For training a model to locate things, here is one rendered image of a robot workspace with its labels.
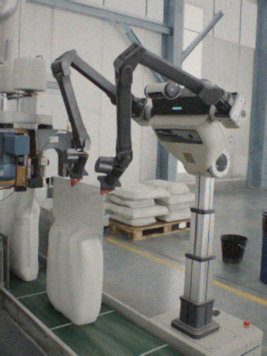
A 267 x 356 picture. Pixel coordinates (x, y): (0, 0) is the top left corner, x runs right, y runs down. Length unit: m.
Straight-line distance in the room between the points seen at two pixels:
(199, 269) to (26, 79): 1.31
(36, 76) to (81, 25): 5.26
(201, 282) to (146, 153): 5.94
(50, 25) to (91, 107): 1.56
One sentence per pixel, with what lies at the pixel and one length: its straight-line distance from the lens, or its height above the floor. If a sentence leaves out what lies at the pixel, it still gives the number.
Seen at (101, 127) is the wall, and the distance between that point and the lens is 7.25.
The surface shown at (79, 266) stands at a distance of 1.93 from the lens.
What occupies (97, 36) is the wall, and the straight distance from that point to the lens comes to 7.36.
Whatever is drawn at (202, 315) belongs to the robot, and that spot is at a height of 0.37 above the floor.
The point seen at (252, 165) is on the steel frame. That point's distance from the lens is 10.61.
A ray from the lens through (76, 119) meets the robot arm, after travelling 1.91.
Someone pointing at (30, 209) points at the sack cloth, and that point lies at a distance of 2.49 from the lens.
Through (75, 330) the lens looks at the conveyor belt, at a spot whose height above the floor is 0.38.
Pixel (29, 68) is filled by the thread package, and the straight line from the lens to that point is 1.99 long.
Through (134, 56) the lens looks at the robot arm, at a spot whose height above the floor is 1.61.
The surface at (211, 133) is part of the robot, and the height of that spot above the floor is 1.34.
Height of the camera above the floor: 1.34
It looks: 6 degrees down
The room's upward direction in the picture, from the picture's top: 2 degrees clockwise
